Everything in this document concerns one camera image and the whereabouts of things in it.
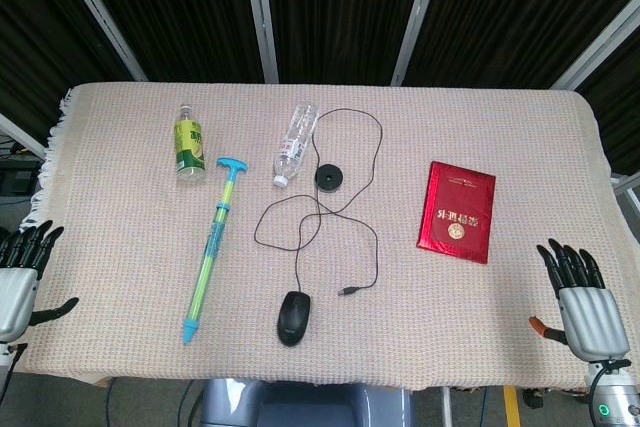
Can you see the blue green toy water pump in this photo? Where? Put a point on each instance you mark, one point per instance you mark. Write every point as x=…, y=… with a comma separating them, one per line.
x=214, y=242

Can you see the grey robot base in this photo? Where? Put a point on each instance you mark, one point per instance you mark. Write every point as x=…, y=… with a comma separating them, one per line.
x=305, y=404

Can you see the silver partition frame post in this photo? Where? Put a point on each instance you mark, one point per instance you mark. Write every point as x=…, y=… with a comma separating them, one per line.
x=261, y=12
x=20, y=136
x=600, y=49
x=419, y=12
x=97, y=14

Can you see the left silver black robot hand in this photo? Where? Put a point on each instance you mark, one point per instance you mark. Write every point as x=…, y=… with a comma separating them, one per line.
x=15, y=292

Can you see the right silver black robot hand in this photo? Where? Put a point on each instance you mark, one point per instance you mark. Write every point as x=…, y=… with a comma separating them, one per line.
x=592, y=319

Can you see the beige woven tablecloth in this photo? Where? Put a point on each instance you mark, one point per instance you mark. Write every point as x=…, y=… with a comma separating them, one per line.
x=400, y=317

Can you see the black computer mouse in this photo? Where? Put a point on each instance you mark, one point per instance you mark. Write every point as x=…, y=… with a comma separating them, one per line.
x=294, y=319

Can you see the red certificate booklet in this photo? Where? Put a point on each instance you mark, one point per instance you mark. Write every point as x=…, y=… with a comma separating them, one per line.
x=457, y=212

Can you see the clear plastic water bottle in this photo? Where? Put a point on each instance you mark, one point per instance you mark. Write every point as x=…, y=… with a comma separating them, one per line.
x=296, y=142

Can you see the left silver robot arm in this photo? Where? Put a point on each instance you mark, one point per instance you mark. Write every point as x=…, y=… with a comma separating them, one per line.
x=4, y=350

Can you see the green label drink bottle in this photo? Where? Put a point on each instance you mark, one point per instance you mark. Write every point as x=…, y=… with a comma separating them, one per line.
x=190, y=147

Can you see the black round disc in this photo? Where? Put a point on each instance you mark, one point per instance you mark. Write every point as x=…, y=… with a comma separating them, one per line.
x=328, y=178

